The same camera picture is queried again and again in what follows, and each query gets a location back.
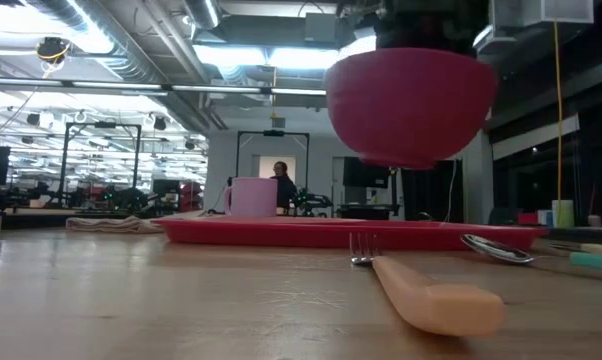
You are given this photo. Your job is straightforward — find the beige cloth napkin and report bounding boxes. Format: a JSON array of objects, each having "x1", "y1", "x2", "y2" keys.
[{"x1": 64, "y1": 214, "x2": 165, "y2": 235}]

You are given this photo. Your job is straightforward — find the black distant station frame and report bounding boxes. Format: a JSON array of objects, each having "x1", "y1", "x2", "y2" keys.
[
  {"x1": 58, "y1": 121, "x2": 143, "y2": 207},
  {"x1": 235, "y1": 130, "x2": 311, "y2": 217}
]

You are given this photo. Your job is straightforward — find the distant robot station arms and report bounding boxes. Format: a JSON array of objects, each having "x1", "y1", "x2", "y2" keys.
[{"x1": 10, "y1": 180, "x2": 157, "y2": 211}]

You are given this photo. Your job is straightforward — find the red plastic tray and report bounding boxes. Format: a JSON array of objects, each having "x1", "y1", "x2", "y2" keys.
[{"x1": 150, "y1": 215, "x2": 550, "y2": 252}]

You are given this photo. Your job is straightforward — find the green container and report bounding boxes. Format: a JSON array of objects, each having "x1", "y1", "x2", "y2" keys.
[{"x1": 552, "y1": 199, "x2": 576, "y2": 229}]

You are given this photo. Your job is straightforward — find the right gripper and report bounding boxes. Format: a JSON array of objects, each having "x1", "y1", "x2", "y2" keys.
[{"x1": 375, "y1": 0, "x2": 490, "y2": 54}]

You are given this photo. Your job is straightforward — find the spoon with teal handle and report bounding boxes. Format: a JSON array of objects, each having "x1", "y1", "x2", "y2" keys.
[{"x1": 459, "y1": 233, "x2": 602, "y2": 274}]

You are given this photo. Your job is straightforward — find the black curtain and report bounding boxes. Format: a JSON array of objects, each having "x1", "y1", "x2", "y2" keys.
[{"x1": 399, "y1": 162, "x2": 465, "y2": 224}]

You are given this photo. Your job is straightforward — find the long ceiling light strip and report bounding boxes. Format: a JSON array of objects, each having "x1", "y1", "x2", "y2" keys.
[{"x1": 0, "y1": 75, "x2": 328, "y2": 97}]

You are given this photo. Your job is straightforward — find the grey ceiling box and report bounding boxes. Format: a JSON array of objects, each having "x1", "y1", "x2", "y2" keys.
[{"x1": 304, "y1": 12, "x2": 340, "y2": 44}]

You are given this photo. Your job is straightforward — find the lilac plastic mug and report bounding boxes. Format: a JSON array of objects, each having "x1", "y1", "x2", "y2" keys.
[{"x1": 223, "y1": 176, "x2": 279, "y2": 219}]

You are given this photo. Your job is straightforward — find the black wall monitor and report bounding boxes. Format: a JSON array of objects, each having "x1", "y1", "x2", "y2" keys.
[{"x1": 342, "y1": 156, "x2": 391, "y2": 190}]

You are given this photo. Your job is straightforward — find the fork with orange handle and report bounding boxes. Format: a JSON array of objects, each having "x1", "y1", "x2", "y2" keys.
[{"x1": 349, "y1": 232, "x2": 507, "y2": 338}]

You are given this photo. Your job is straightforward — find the yellow ceiling cable coil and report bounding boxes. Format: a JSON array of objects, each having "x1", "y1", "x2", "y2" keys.
[{"x1": 35, "y1": 36, "x2": 73, "y2": 67}]

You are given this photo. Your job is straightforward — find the yellow extension cable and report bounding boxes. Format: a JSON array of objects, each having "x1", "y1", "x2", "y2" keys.
[{"x1": 552, "y1": 19, "x2": 565, "y2": 227}]

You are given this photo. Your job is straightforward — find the magenta plastic bowl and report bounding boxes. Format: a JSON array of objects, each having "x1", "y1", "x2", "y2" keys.
[{"x1": 324, "y1": 47, "x2": 498, "y2": 171}]

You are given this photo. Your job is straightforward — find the person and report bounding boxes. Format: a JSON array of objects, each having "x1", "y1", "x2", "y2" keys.
[{"x1": 269, "y1": 160, "x2": 299, "y2": 212}]

